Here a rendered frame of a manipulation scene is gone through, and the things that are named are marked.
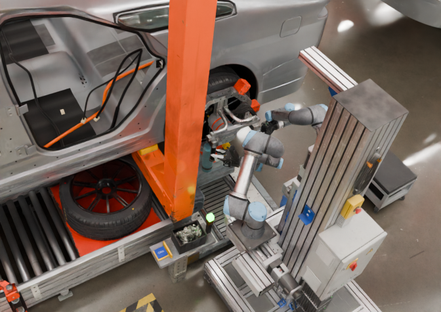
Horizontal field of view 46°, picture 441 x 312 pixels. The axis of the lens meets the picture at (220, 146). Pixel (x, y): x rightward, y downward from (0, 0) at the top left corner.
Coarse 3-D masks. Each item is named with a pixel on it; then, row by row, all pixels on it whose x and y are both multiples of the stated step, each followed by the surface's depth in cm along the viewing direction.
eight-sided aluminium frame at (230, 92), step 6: (222, 90) 360; (228, 90) 362; (234, 90) 361; (210, 96) 355; (216, 96) 359; (222, 96) 356; (228, 96) 359; (234, 96) 362; (240, 96) 367; (246, 96) 378; (210, 102) 353; (240, 114) 393; (246, 114) 388; (204, 144) 392; (222, 144) 399
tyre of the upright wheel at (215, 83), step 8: (216, 72) 363; (224, 72) 366; (232, 72) 374; (208, 80) 356; (216, 80) 357; (224, 80) 360; (232, 80) 364; (208, 88) 355; (216, 88) 359; (248, 96) 387
